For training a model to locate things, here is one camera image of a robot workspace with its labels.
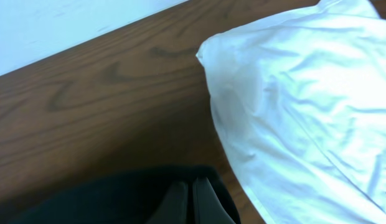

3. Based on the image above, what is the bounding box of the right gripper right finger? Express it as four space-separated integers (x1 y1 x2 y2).
192 178 235 224

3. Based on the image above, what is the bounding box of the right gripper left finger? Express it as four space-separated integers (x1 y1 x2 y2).
146 182 189 224

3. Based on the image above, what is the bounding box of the black leggings red waistband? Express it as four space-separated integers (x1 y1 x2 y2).
10 166 240 224

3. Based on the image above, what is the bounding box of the white shirt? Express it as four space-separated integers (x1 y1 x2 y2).
197 0 386 224

